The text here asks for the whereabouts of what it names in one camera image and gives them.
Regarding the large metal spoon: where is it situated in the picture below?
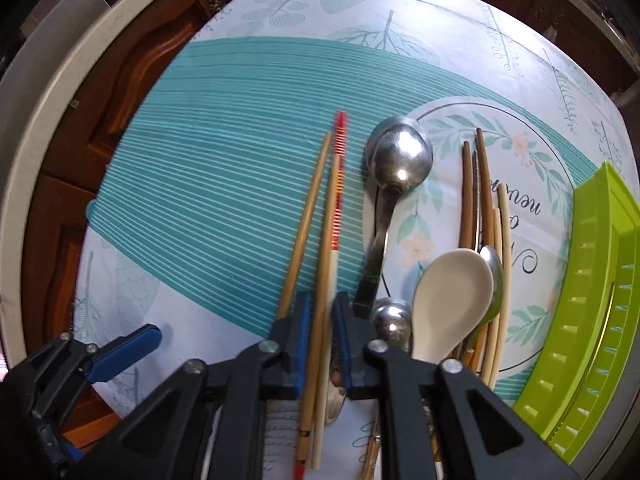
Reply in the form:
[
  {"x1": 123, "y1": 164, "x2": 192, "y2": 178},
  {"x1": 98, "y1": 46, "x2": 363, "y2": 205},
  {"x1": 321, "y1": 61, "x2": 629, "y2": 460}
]
[{"x1": 354, "y1": 116, "x2": 435, "y2": 320}]

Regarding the beige countertop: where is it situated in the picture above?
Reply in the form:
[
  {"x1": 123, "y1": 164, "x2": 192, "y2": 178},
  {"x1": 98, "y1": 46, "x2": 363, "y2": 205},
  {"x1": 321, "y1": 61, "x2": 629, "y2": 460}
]
[{"x1": 0, "y1": 0, "x2": 221, "y2": 356}]

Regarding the white ceramic spoon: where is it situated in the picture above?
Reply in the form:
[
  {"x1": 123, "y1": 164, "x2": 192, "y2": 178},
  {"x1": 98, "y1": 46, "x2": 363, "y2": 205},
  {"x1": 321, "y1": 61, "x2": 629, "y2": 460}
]
[{"x1": 410, "y1": 248, "x2": 496, "y2": 363}]

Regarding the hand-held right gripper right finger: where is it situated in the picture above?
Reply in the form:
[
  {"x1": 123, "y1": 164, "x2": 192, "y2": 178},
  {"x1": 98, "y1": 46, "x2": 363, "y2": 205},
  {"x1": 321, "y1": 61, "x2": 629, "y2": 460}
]
[{"x1": 331, "y1": 291, "x2": 583, "y2": 480}]

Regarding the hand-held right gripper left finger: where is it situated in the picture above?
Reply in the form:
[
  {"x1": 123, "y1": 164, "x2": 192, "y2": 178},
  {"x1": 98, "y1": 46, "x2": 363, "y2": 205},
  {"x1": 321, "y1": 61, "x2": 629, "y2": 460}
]
[{"x1": 70, "y1": 291, "x2": 313, "y2": 480}]

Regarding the grey panel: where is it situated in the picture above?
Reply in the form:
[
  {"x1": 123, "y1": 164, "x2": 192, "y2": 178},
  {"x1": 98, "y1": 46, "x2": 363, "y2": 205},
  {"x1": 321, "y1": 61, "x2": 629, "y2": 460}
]
[{"x1": 0, "y1": 0, "x2": 111, "y2": 171}]

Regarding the medium metal spoon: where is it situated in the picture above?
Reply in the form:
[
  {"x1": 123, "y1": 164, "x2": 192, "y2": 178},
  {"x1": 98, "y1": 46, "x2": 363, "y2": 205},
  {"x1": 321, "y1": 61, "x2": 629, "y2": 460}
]
[{"x1": 370, "y1": 297, "x2": 415, "y2": 356}]

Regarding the green plastic utensil tray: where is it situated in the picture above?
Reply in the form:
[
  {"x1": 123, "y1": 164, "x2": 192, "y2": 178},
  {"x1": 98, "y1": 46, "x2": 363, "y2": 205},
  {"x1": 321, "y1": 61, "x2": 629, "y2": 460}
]
[{"x1": 512, "y1": 160, "x2": 640, "y2": 463}]

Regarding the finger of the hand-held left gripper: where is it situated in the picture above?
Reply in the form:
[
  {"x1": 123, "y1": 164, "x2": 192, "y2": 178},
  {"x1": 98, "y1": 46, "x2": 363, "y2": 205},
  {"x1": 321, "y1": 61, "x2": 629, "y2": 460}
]
[{"x1": 25, "y1": 324, "x2": 163, "y2": 415}]

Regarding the leaf printed teal tablecloth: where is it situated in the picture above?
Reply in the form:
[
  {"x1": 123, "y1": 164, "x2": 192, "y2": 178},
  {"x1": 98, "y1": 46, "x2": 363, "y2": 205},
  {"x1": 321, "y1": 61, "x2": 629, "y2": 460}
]
[{"x1": 75, "y1": 0, "x2": 633, "y2": 480}]

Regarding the tan chopstick with red end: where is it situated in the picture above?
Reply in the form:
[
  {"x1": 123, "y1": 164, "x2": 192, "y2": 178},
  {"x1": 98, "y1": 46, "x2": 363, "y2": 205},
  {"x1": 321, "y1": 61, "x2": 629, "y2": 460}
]
[
  {"x1": 295, "y1": 156, "x2": 342, "y2": 480},
  {"x1": 276, "y1": 132, "x2": 333, "y2": 321}
]

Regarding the small metal spoon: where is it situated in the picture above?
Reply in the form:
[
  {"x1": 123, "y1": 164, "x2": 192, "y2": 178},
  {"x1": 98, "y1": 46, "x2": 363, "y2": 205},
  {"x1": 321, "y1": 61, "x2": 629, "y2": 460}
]
[{"x1": 462, "y1": 245, "x2": 505, "y2": 361}]

